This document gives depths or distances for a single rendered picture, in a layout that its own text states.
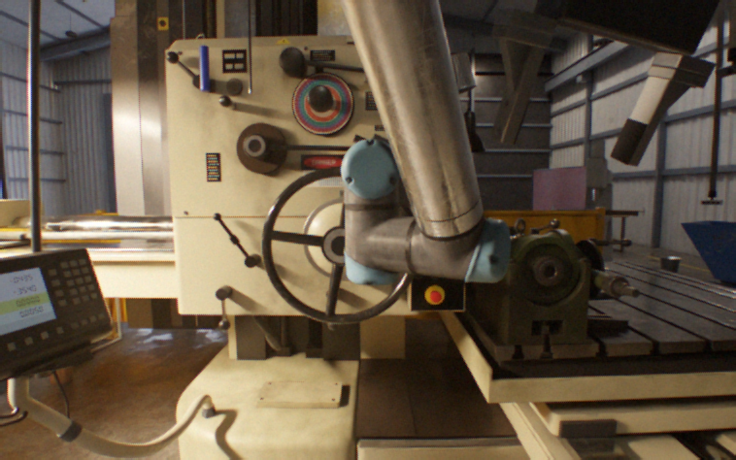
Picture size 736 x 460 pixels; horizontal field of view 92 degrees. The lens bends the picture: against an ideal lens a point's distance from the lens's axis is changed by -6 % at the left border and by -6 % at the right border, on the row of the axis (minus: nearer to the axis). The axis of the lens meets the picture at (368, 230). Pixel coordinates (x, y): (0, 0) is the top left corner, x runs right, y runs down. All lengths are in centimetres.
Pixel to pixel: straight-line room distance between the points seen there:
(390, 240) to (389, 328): 143
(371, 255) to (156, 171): 166
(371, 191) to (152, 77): 174
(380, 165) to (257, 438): 118
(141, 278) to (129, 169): 64
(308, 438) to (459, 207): 117
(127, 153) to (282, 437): 146
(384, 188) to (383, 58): 19
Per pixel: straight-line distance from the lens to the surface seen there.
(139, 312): 220
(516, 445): 152
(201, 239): 123
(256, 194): 116
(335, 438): 143
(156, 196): 205
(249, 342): 200
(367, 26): 32
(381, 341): 191
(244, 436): 150
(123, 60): 221
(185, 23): 212
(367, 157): 47
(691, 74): 44
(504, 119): 36
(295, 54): 113
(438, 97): 34
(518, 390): 116
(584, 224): 407
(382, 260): 48
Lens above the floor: 142
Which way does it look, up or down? 6 degrees down
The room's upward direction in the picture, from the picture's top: straight up
